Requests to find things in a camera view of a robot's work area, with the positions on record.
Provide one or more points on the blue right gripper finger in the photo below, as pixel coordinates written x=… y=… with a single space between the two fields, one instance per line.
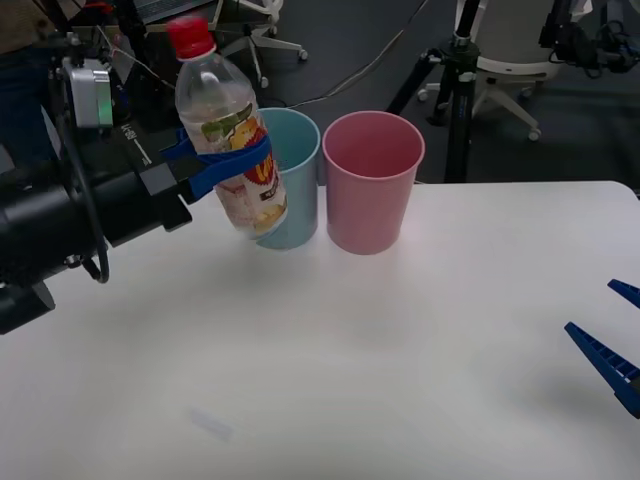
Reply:
x=610 y=367
x=629 y=291

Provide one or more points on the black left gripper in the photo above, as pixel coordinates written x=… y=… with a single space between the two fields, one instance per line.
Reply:
x=135 y=150

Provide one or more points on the clear bottle with red cap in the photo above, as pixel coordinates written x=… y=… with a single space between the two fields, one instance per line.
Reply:
x=220 y=100

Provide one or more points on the pale blue plastic bin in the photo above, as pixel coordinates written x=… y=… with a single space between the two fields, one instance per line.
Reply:
x=300 y=200

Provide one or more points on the white office chair star base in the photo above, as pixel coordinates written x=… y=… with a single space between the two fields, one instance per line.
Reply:
x=252 y=55

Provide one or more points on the wood-edged dark desk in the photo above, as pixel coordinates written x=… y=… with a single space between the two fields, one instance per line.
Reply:
x=180 y=22

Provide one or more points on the grey laptop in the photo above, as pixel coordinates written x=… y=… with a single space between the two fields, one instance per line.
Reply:
x=165 y=7

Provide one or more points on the pink plastic bin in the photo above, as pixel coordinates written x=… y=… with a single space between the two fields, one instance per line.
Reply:
x=367 y=215

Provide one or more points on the person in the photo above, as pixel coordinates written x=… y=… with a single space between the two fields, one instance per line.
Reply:
x=20 y=30

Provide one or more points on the white office chair with seat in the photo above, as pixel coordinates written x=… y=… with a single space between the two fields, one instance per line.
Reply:
x=515 y=65

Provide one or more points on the black tripod with grey collar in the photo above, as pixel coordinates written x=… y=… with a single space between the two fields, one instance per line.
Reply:
x=457 y=100

